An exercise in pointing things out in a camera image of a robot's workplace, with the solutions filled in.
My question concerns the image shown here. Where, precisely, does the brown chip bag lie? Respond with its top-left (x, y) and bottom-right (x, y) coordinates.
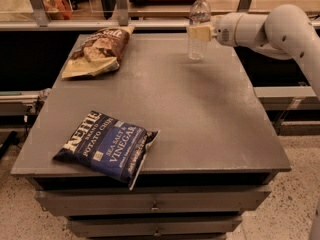
top-left (62, 26), bottom-right (134, 79)

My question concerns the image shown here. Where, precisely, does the orange bag behind glass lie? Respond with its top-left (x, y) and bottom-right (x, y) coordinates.
top-left (42, 0), bottom-right (72, 20)

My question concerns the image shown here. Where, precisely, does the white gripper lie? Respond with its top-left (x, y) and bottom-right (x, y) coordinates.
top-left (187, 13), bottom-right (245, 47)

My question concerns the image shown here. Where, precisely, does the clear plastic water bottle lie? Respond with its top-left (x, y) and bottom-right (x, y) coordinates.
top-left (188, 0), bottom-right (211, 60)

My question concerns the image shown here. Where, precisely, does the grey drawer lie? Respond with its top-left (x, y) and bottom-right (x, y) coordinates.
top-left (68, 216), bottom-right (242, 238)
top-left (35, 185), bottom-right (271, 217)

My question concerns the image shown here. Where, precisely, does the middle metal frame post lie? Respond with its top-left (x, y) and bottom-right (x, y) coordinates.
top-left (116, 0), bottom-right (129, 26)

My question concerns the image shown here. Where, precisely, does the upper grey drawer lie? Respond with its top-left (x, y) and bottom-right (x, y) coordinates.
top-left (35, 185), bottom-right (271, 217)

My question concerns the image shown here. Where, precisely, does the blue Kettle chip bag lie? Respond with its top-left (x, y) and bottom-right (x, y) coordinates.
top-left (53, 111), bottom-right (159, 190)

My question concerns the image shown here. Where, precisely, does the grey drawer cabinet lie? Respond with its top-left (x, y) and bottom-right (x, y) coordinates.
top-left (12, 34), bottom-right (290, 240)

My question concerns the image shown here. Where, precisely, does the lower grey drawer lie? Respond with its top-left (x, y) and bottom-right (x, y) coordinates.
top-left (68, 216), bottom-right (242, 238)

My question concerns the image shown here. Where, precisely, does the left metal frame post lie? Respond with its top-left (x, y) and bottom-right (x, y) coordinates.
top-left (29, 0), bottom-right (50, 27)

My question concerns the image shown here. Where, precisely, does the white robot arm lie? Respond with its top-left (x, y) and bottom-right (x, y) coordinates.
top-left (187, 5), bottom-right (320, 240)

